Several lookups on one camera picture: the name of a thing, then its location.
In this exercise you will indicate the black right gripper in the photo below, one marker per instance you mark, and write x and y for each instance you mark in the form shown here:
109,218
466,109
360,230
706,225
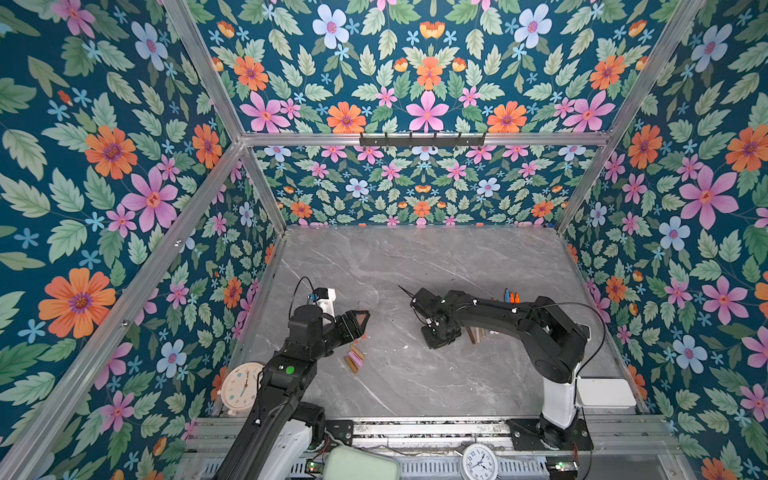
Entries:
431,343

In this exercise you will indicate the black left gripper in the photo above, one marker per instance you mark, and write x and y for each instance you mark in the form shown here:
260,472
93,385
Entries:
351,318

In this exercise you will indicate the mustard brown pen cap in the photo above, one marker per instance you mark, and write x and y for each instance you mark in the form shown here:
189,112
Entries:
351,364

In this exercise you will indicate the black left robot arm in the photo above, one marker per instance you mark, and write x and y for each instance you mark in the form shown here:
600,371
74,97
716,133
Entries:
281,426

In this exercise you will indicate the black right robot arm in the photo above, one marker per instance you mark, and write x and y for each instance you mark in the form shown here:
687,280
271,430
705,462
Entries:
555,346

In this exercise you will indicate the white analog clock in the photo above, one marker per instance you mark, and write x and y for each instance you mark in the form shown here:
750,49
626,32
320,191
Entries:
478,462

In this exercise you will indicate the beige round alarm clock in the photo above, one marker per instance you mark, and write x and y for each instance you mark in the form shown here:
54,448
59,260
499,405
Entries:
239,388

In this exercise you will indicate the pale green box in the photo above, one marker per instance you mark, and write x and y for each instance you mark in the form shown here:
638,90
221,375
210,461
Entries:
346,463

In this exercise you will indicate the white flat box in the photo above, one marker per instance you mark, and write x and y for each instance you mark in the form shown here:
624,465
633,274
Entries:
605,393

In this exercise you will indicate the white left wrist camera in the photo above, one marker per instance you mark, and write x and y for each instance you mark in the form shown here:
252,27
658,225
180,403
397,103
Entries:
324,298

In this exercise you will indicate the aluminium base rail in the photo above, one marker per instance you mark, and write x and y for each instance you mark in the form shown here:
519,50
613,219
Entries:
600,433

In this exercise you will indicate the black hook rail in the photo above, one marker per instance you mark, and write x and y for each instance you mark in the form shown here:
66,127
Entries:
409,140

